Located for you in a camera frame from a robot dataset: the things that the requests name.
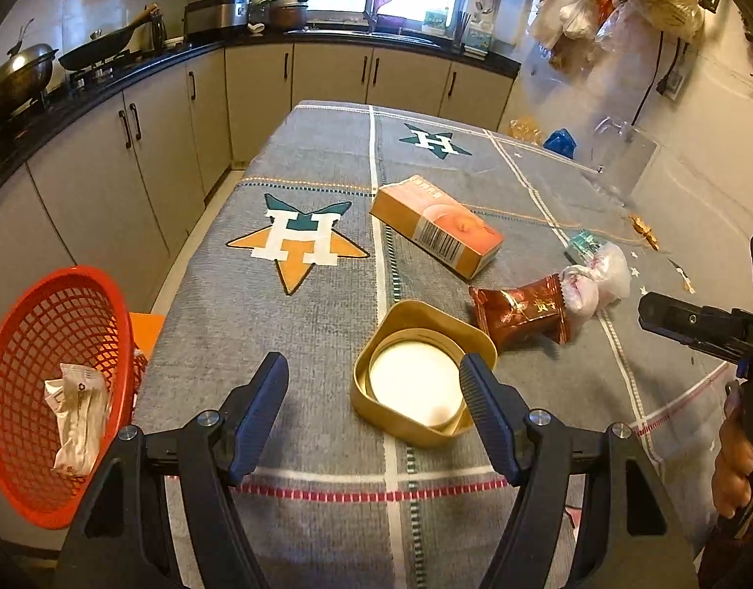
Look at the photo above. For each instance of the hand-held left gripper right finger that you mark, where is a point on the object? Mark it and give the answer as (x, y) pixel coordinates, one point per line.
(487, 417)

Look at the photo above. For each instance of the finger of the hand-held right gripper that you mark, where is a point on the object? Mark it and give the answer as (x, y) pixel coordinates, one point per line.
(674, 319)

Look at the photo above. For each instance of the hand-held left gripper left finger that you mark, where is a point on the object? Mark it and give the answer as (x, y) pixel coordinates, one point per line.
(260, 411)

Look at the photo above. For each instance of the gold tin lid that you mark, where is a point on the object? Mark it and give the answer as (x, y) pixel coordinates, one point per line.
(413, 380)

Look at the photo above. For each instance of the white wrapper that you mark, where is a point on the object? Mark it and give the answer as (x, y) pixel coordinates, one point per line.
(76, 417)

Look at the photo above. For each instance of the red plastic basket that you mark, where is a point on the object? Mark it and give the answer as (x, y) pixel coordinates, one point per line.
(20, 343)

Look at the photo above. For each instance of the person's right forearm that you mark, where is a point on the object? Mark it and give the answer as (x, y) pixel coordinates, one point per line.
(735, 558)

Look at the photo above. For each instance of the person's right hand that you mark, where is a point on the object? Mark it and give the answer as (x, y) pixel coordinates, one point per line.
(732, 460)

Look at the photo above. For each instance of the small brown scrap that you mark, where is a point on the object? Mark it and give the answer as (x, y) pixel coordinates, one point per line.
(683, 277)

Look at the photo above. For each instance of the white wrapped snack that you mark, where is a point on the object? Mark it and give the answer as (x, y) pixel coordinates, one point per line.
(597, 279)

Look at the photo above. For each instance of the gold candy wrapper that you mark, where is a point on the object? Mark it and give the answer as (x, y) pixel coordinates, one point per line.
(643, 230)

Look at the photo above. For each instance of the brown snack packet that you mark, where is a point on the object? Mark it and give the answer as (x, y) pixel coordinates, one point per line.
(517, 313)

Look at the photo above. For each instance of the grey printed tablecloth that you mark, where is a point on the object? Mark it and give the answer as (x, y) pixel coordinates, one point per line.
(327, 319)

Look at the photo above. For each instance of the teal snack packet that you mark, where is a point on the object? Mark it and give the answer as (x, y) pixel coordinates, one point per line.
(582, 245)

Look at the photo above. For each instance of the orange plastic stool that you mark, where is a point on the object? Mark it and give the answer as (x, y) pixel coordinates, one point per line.
(148, 334)

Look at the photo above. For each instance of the clear plastic container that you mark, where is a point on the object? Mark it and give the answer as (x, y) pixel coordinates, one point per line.
(625, 156)

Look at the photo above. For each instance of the orange drink carton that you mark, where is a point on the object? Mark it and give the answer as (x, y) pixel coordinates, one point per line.
(438, 215)

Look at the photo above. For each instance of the blue plastic bag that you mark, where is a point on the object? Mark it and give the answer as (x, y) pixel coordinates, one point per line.
(560, 143)

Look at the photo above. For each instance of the orange crumpled wrapper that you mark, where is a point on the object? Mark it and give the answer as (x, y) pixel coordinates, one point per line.
(525, 130)

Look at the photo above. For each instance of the beige kitchen cabinets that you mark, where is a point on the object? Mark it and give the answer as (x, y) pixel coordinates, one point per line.
(94, 196)

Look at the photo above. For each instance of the hanging bag with brown contents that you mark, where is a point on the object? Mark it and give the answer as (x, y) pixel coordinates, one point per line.
(567, 56)

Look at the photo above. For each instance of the hanging white plastic bag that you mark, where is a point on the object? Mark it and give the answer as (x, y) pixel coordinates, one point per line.
(567, 15)

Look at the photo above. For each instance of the teal utensil holder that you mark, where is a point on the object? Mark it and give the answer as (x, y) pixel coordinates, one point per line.
(476, 34)

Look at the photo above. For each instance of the black kitchen countertop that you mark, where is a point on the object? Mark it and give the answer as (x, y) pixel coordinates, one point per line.
(168, 55)

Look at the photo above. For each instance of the gas stove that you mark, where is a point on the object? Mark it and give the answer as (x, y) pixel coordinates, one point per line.
(97, 78)

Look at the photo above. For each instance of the green dish soap pack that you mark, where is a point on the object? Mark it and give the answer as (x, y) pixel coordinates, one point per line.
(435, 21)

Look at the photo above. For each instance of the black wok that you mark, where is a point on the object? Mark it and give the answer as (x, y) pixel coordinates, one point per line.
(97, 52)

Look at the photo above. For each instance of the brown lidded pot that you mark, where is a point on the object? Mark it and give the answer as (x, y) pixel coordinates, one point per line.
(289, 12)

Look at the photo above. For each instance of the silver rice cooker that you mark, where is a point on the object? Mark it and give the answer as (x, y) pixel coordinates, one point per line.
(217, 12)

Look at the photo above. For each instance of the lidded steel wok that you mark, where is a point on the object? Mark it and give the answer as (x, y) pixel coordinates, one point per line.
(17, 73)

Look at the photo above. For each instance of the wall power socket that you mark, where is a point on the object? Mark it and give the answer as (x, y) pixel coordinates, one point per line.
(671, 84)

